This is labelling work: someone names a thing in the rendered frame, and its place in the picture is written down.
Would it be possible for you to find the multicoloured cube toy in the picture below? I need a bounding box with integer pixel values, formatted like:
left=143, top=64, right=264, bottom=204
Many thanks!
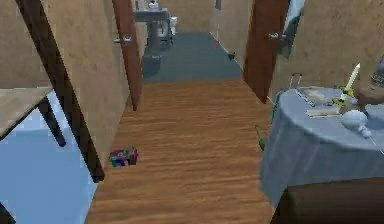
left=108, top=146, right=139, bottom=168

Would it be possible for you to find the brown wooden room door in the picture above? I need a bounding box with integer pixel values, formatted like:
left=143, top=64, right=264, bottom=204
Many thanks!
left=112, top=0, right=144, bottom=112
left=242, top=0, right=290, bottom=105

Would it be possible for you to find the white toilet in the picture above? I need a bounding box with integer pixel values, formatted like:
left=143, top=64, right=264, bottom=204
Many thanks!
left=169, top=15, right=179, bottom=36

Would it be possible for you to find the pale flat book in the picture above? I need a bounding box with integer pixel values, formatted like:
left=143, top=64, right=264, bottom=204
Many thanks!
left=305, top=108, right=342, bottom=119

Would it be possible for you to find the table with blue cloth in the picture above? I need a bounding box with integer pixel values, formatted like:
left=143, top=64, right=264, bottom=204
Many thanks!
left=259, top=86, right=384, bottom=224

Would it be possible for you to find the white candle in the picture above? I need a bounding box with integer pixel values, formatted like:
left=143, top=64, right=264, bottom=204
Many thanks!
left=340, top=62, right=362, bottom=101

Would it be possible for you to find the light wooden table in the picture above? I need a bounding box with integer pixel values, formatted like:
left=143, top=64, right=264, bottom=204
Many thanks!
left=0, top=87, right=67, bottom=148

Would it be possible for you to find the brown wooden bowl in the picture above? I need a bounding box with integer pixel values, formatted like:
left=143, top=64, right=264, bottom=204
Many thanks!
left=358, top=82, right=384, bottom=106

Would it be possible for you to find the dark brown door frame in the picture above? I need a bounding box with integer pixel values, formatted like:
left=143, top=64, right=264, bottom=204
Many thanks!
left=14, top=0, right=106, bottom=184

